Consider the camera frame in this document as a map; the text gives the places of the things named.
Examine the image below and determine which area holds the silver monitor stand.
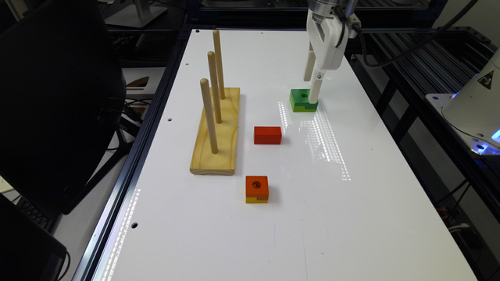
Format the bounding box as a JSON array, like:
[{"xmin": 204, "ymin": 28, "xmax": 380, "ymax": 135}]
[{"xmin": 105, "ymin": 0, "xmax": 168, "ymax": 28}]

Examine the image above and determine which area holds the back wooden peg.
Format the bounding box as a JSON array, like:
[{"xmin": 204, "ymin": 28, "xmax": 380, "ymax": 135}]
[{"xmin": 212, "ymin": 30, "xmax": 225, "ymax": 100}]

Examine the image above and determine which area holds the front wooden peg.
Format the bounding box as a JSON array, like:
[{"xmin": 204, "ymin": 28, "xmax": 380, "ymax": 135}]
[{"xmin": 200, "ymin": 78, "xmax": 218, "ymax": 154}]

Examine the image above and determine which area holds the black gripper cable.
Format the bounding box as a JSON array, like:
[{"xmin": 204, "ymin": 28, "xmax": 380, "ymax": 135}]
[{"xmin": 332, "ymin": 0, "xmax": 480, "ymax": 70}]

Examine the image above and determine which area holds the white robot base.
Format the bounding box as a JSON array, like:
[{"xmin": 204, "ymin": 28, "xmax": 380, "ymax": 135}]
[{"xmin": 426, "ymin": 52, "xmax": 499, "ymax": 156}]

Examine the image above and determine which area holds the wooden peg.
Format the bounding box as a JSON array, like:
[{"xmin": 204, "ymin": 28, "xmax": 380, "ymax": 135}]
[
  {"xmin": 212, "ymin": 30, "xmax": 225, "ymax": 100},
  {"xmin": 200, "ymin": 78, "xmax": 218, "ymax": 154},
  {"xmin": 207, "ymin": 51, "xmax": 222, "ymax": 123}
]

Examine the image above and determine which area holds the wooden peg base board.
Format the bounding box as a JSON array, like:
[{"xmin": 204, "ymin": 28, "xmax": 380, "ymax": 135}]
[{"xmin": 190, "ymin": 87, "xmax": 240, "ymax": 176}]

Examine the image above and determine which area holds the green block with hole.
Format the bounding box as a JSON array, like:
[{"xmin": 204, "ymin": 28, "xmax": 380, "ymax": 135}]
[{"xmin": 290, "ymin": 89, "xmax": 319, "ymax": 112}]

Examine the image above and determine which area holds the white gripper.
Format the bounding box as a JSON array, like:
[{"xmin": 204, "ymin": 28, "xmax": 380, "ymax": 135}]
[{"xmin": 303, "ymin": 10, "xmax": 361, "ymax": 104}]

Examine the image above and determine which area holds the red rectangular block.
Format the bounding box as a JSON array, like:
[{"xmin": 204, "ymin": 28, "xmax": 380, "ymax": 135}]
[{"xmin": 254, "ymin": 126, "xmax": 282, "ymax": 144}]

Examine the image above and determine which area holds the black monitor corner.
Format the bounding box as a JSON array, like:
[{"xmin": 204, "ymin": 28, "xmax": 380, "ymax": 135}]
[{"xmin": 1, "ymin": 196, "xmax": 66, "ymax": 281}]

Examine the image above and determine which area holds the middle wooden peg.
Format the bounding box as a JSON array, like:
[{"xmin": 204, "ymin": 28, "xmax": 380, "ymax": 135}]
[{"xmin": 207, "ymin": 51, "xmax": 222, "ymax": 123}]

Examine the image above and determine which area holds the orange yellow block with hole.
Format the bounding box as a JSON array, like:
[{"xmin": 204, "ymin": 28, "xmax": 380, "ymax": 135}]
[{"xmin": 245, "ymin": 176, "xmax": 270, "ymax": 203}]

